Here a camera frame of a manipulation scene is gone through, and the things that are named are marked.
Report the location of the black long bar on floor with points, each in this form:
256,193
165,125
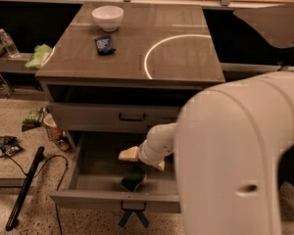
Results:
13,218

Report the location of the paper cup on floor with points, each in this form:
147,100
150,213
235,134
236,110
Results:
54,133

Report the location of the green snack bag on floor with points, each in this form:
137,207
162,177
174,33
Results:
33,119

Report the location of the blue chip bag on floor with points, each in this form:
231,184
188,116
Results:
9,146

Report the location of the green cloth on shelf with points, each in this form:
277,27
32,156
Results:
41,53

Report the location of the blue snack packet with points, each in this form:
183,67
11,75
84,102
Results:
104,45

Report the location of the open grey lower drawer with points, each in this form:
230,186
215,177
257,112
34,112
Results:
97,172

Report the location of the green yellow sponge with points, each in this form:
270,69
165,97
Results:
133,179

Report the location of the white bowl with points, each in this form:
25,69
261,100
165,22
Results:
108,18

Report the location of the closed grey upper drawer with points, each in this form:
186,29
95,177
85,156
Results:
110,118

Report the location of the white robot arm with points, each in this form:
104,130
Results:
227,144

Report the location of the orange can on floor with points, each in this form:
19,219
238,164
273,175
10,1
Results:
64,144

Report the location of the grey drawer cabinet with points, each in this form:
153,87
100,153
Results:
164,55

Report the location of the clear plastic water bottle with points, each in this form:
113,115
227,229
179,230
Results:
9,44

